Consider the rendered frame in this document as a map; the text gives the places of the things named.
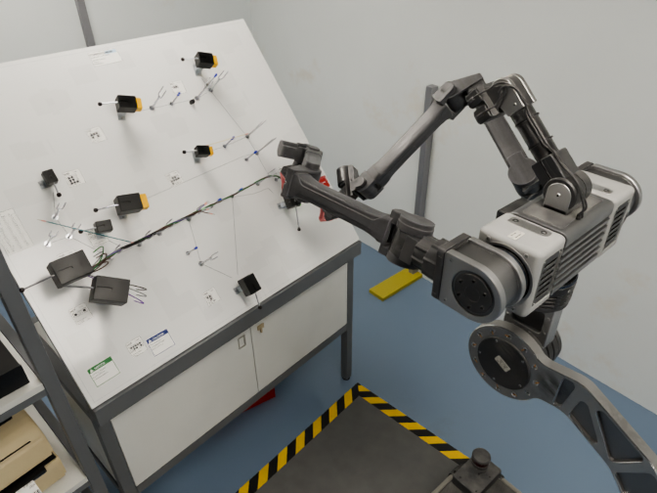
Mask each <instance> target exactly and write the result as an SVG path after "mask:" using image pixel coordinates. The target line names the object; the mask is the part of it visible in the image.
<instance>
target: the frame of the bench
mask: <svg viewBox="0 0 657 493"><path fill-rule="evenodd" d="M353 272H354V258H353V259H352V260H350V261H349V262H347V324H346V325H344V326H343V327H342V328H340V329H339V330H338V331H337V332H335V333H334V334H333V335H331V336H330V337H329V338H327V339H326V340H325V341H323V342H322V343H321V344H319V345H318V346H317V347H316V348H314V349H313V350H312V351H310V352H309V353H308V354H307V355H305V356H304V357H303V358H301V359H300V360H299V361H298V362H296V363H295V364H294V365H292V366H291V367H290V368H288V369H287V370H286V371H285V372H283V373H282V374H281V375H279V376H278V377H277V378H276V379H274V380H273V381H271V382H270V383H269V384H268V385H266V386H265V387H264V388H262V389H261V390H260V391H258V392H257V393H256V394H255V395H253V396H252V397H251V398H249V399H248V400H247V401H246V402H244V403H243V404H242V405H240V406H239V407H238V409H236V410H235V411H234V412H232V413H231V414H230V415H229V416H227V417H226V418H225V419H223V420H222V421H221V422H220V423H218V424H217V425H216V426H214V427H213V428H211V429H210V430H209V431H208V432H206V433H205V434H204V435H202V436H201V437H200V438H199V439H197V440H196V441H195V442H193V443H192V444H191V445H190V446H188V447H187V448H186V449H184V450H183V451H182V452H180V453H179V454H178V455H177V456H175V457H174V458H173V459H171V460H170V461H169V462H168V463H166V464H165V465H164V466H162V467H161V468H160V469H159V470H157V471H156V472H154V473H153V474H152V475H151V476H149V477H148V478H147V479H145V480H144V481H143V482H141V483H140V484H139V485H138V486H136V485H135V483H134V481H133V478H132V476H131V473H130V470H129V469H128V466H127V464H126V461H125V459H124V456H123V453H122V451H121V448H120V446H119V443H118V441H117V438H116V435H115V433H114V430H113V428H112V425H111V423H110V421H108V422H107V423H105V424H104V425H102V426H99V425H98V424H97V423H96V422H95V420H94V419H93V418H92V417H91V414H90V412H89V410H88V407H87V405H86V400H85V399H84V397H83V395H82V394H81V392H80V390H79V389H78V387H77V385H76V383H75V382H74V380H73V378H72V377H71V375H70V373H69V372H68V370H67V368H66V366H65V364H64V362H63V361H62V360H61V359H60V358H59V357H58V356H57V354H56V353H55V352H54V351H53V350H52V349H51V348H50V347H49V345H48V344H47V343H46V342H45V341H44V340H43V339H42V338H41V336H40V338H41V341H42V343H43V345H44V347H45V350H46V352H47V354H48V356H49V359H50V361H51V363H52V365H53V368H54V370H55V372H56V374H57V377H58V379H59V381H60V383H61V385H62V387H63V388H64V389H65V390H66V392H67V393H68V394H69V395H70V396H71V398H72V399H73V400H74V401H75V402H76V403H77V405H78V406H79V407H80V408H81V409H82V411H83V412H84V413H85V414H86V415H87V417H88V418H89V419H90V420H91V422H92V424H93V427H94V429H95V431H96V433H97V435H98V437H99V440H100V442H101V445H102V447H103V449H104V452H105V454H106V456H107V459H108V461H109V465H110V467H111V470H112V472H113V474H114V477H115V479H116V480H115V479H114V478H113V476H112V475H111V474H110V472H109V471H108V470H107V469H106V467H105V466H104V465H103V464H102V462H101V461H100V460H99V459H98V457H97V456H96V455H95V454H94V452H93V451H92V450H91V448H90V447H89V446H88V447H89V449H90V451H91V453H92V456H93V458H94V460H95V461H96V462H97V463H98V465H99V466H100V467H101V469H102V470H103V471H104V472H105V474H106V475H107V476H108V477H109V479H110V480H111V482H112V483H113V484H114V485H115V487H116V488H117V489H118V490H119V492H120V493H141V492H142V491H143V490H145V489H146V488H147V487H149V486H150V485H151V484H152V483H154V482H155V481H156V480H157V479H159V478H160V477H161V476H163V475H164V474H165V473H166V472H168V471H169V470H170V469H172V468H173V467H174V466H175V465H177V464H178V463H179V462H181V461H182V460H183V459H184V458H186V457H187V456H188V455H189V454H191V453H192V452H193V451H195V450H196V449H197V448H198V447H199V446H200V445H201V444H202V443H204V442H205V441H206V440H208V439H209V438H210V437H211V436H213V435H214V434H215V433H216V432H218V431H219V430H220V429H221V428H223V427H224V426H226V425H227V424H228V423H229V422H231V421H232V420H233V419H234V418H236V417H237V416H238V415H240V414H241V413H242V412H243V411H245V410H246V409H247V408H248V407H250V406H251V405H252V404H254V403H255V402H256V401H257V400H259V399H260V398H261V397H262V396H264V395H265V394H266V393H267V392H269V391H270V390H271V389H273V388H274V387H275V386H276V385H278V384H279V383H280V382H281V381H283V380H284V379H286V378H287V377H288V376H289V375H291V374H292V373H293V372H294V371H296V370H297V369H298V368H300V367H301V366H302V365H303V364H305V363H306V362H307V361H308V360H310V359H311V358H312V357H313V356H315V355H316V354H317V353H319V352H320V351H321V350H322V349H324V348H325V347H326V346H327V345H329V344H330V343H331V342H333V341H334V340H335V339H336V338H338V337H339V336H340V335H341V376H342V378H343V379H344V380H345V381H348V380H349V379H350V377H351V368H352V320H353Z"/></svg>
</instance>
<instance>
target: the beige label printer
mask: <svg viewBox="0 0 657 493"><path fill-rule="evenodd" d="M65 472H66V469H65V467H64V465H63V463H62V461H61V460H60V458H59V456H58V455H57V454H56V453H55V452H54V451H53V448H52V447H51V445H50V443H49V441H48V440H47V438H46V436H45V435H44V433H43V432H42V431H41V429H40V428H39V427H38V425H37V424H36V423H35V422H34V420H33V419H32V418H31V417H30V415H29V414H28V413H27V412H26V411H25V410H24V409H23V410H21V411H19V412H18V413H16V414H14V415H13V416H12V417H10V418H8V419H7V420H5V421H3V422H2V423H0V493H16V492H17V491H19V490H20V489H21V488H23V487H24V486H25V485H27V484H28V483H29V482H30V481H31V480H33V481H34V482H35V484H36V485H37V486H38V488H39V489H40V491H41V492H43V491H44V490H46V489H47V488H48V487H50V486H51V485H52V484H54V483H55V482H56V481H58V480H59V479H60V478H62V477H63V476H64V475H66V474H65Z"/></svg>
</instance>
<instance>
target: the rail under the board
mask: <svg viewBox="0 0 657 493"><path fill-rule="evenodd" d="M361 243H362V242H361V241H357V242H355V243H354V244H352V245H351V246H349V247H347V248H345V249H344V250H342V251H341V252H339V253H338V254H336V255H334V256H333V257H331V258H330V259H328V260H327V261H325V262H323V263H322V264H320V265H319V266H317V267H316V268H314V269H312V270H311V271H309V272H308V273H306V274H304V275H303V276H301V277H300V278H298V279H297V280H295V281H293V282H292V283H290V284H289V285H287V286H286V287H284V288H282V289H281V290H279V291H277V292H276V293H274V294H272V295H271V296H269V297H268V298H266V299H265V300H263V301H261V302H260V305H261V306H262V308H261V309H258V306H259V305H258V304H257V305H255V306H254V307H252V308H250V309H249V310H247V311H246V312H244V313H243V314H241V315H240V316H239V317H237V318H236V319H234V320H233V321H231V322H229V323H228V324H226V325H225V326H223V327H222V328H220V329H218V330H217V331H215V332H214V333H212V334H211V335H209V336H207V337H205V338H204V339H202V340H201V341H199V342H197V343H196V344H194V345H193V346H191V347H190V348H188V349H186V350H185V351H183V352H182V353H180V354H179V355H177V356H175V357H174V358H172V359H171V360H169V361H168V362H166V363H164V364H163V365H161V366H160V367H158V368H156V369H155V370H153V371H152V372H150V373H149V374H147V375H145V376H144V377H142V378H141V379H139V380H138V381H135V382H134V383H132V384H131V385H129V386H128V387H126V388H124V389H123V390H121V391H120V392H118V393H117V394H115V395H114V396H113V397H111V398H110V399H108V400H107V401H105V402H103V403H102V404H100V405H99V406H97V407H96V408H94V409H90V407H89V405H88V404H87V402H86V405H87V407H88V410H89V412H90V414H91V417H92V418H93V419H94V420H95V422H96V423H97V424H98V425H99V426H102V425H104V424H105V423H107V422H108V421H110V420H111V419H113V418H114V417H116V416H117V415H119V414H120V413H122V412H124V411H125V410H127V409H128V408H130V407H131V406H133V405H134V404H136V403H137V402H139V401H140V400H142V399H143V398H145V397H146V396H148V395H149V394H151V393H152V392H154V391H155V390H157V389H158V388H160V387H161V386H163V385H164V384H166V383H167V382H169V381H171V380H172V379H174V378H175V377H177V376H178V375H180V374H181V373H183V372H184V371H186V370H187V369H189V368H190V367H192V366H193V365H194V364H195V363H197V362H198V361H200V360H201V359H203V358H204V357H206V356H207V355H209V354H210V353H212V352H213V351H215V350H216V349H218V348H219V347H221V346H222V345H224V344H225V343H227V342H228V341H230V340H231V339H233V338H234V337H236V336H238V335H239V334H241V333H242V332H244V331H245V330H247V329H248V328H250V327H251V326H253V325H254V324H256V323H258V322H259V321H261V320H262V319H264V318H265V317H267V316H268V315H270V314H271V313H273V312H274V311H276V310H277V309H279V308H280V307H282V306H283V305H285V304H286V303H288V302H289V301H291V300H292V299H294V298H295V297H297V296H298V295H300V294H301V293H303V292H304V291H306V290H308V289H309V288H311V287H312V286H314V285H315V284H317V283H318V282H320V280H322V279H323V278H325V277H326V276H328V275H329V274H331V273H332V272H334V271H335V270H337V269H338V268H340V267H341V266H343V265H344V264H346V263H347V262H349V261H350V260H352V259H353V258H355V257H356V256H358V255H359V254H361Z"/></svg>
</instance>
